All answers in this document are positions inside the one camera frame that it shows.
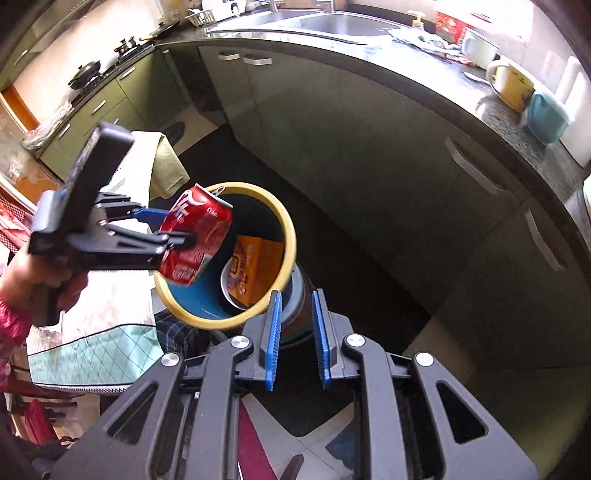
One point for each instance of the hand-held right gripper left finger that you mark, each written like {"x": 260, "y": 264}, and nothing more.
{"x": 271, "y": 337}

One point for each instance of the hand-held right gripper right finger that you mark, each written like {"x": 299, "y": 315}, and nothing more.
{"x": 321, "y": 341}

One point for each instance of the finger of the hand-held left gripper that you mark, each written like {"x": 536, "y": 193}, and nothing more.
{"x": 138, "y": 244}
{"x": 150, "y": 214}

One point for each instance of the red soda can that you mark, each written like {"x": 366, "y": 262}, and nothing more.
{"x": 198, "y": 230}

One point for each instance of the yellow-rimmed waste bin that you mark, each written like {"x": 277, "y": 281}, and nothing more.
{"x": 198, "y": 302}

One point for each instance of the person's left hand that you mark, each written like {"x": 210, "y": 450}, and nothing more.
{"x": 25, "y": 281}

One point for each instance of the clear plastic bag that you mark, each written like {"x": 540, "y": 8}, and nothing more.
{"x": 46, "y": 127}

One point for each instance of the orange carton box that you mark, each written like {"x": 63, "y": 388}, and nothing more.
{"x": 258, "y": 263}

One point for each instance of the patterned tablecloth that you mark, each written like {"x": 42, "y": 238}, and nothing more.
{"x": 106, "y": 314}

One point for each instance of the person's plaid trousers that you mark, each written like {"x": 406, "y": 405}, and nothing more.
{"x": 184, "y": 332}

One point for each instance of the red checked apron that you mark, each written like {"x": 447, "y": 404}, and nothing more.
{"x": 11, "y": 230}

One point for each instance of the maroon cloth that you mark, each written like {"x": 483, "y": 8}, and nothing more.
{"x": 253, "y": 443}

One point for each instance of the black wok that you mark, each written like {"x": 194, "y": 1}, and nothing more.
{"x": 85, "y": 74}

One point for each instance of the gas stove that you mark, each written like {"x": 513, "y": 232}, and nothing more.
{"x": 115, "y": 60}

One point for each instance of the small lidded pot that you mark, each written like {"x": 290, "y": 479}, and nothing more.
{"x": 127, "y": 45}

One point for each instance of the black frying pan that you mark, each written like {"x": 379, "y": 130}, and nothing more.
{"x": 159, "y": 31}

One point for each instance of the dark wooden chair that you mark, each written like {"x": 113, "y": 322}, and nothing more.
{"x": 41, "y": 390}

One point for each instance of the white dish rack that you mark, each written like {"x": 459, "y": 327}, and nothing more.
{"x": 201, "y": 17}

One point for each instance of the stainless steel kitchen sink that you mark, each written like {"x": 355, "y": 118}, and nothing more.
{"x": 332, "y": 23}

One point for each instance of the tall metal faucet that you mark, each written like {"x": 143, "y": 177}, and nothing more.
{"x": 326, "y": 4}

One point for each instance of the white spoon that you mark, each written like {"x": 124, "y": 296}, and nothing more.
{"x": 473, "y": 76}

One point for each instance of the yellow mug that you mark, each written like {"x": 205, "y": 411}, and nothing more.
{"x": 512, "y": 87}

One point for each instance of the crumpled plastic wrap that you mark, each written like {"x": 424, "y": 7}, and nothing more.
{"x": 425, "y": 39}

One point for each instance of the light blue mug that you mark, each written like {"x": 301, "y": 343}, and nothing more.
{"x": 549, "y": 117}

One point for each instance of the small yellow bottle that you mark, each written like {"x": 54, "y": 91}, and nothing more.
{"x": 418, "y": 19}

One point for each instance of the white mug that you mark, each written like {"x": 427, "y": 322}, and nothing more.
{"x": 480, "y": 48}

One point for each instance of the red printed box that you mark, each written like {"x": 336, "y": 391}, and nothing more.
{"x": 450, "y": 25}

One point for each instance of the brown wooden door frame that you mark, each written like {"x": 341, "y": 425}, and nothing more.
{"x": 18, "y": 108}

